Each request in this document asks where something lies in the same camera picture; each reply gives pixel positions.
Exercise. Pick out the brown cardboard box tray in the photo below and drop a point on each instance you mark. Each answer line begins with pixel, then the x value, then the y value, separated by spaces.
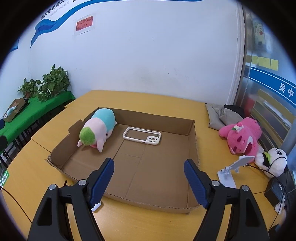
pixel 144 175

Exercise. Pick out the clear white phone case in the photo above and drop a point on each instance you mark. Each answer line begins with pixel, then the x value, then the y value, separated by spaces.
pixel 142 136

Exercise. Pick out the pink strawberry bear plush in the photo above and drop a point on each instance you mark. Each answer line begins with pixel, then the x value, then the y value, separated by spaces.
pixel 242 137

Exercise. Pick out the black power adapter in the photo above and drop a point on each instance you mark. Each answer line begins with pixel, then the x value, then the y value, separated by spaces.
pixel 276 188

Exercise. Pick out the white phone stand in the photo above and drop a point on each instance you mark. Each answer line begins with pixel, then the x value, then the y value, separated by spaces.
pixel 225 175

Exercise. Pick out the white panda plush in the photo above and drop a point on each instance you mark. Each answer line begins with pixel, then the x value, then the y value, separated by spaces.
pixel 272 162

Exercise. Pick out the large green potted plant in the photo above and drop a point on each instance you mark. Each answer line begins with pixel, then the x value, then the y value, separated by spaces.
pixel 53 83

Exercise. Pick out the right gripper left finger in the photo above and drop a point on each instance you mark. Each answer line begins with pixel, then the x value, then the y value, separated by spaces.
pixel 51 221

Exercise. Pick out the red wall notice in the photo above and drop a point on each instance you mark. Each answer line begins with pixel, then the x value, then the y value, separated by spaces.
pixel 84 24

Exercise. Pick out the green tablecloth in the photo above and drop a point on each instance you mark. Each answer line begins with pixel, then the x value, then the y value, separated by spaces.
pixel 31 113

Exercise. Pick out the small green potted plant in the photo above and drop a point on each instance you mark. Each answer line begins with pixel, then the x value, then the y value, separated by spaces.
pixel 29 88

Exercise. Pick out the brown tissue box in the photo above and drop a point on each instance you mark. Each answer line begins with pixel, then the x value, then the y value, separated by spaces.
pixel 14 109

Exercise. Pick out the white earbuds case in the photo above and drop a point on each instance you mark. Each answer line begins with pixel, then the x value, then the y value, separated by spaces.
pixel 96 206

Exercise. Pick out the grey folded cloth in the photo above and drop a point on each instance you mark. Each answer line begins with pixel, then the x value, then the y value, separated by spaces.
pixel 223 115

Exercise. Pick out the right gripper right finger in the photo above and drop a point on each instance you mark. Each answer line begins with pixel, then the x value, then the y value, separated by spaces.
pixel 246 220

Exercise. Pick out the green pink blue plush toy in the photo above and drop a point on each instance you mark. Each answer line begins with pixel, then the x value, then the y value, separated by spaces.
pixel 97 129

